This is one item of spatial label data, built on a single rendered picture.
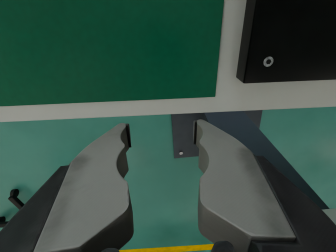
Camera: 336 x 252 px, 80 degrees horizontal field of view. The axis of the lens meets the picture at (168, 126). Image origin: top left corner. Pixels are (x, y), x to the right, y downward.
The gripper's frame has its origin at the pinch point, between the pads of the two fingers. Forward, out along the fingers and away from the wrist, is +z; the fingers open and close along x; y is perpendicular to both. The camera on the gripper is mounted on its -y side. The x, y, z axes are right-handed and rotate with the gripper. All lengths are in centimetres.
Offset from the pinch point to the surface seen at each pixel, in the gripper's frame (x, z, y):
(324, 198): 114, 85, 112
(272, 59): 10.3, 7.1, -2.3
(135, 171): -18, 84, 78
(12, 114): -16.2, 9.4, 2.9
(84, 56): -7.1, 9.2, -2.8
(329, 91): 18.8, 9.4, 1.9
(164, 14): 0.7, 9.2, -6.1
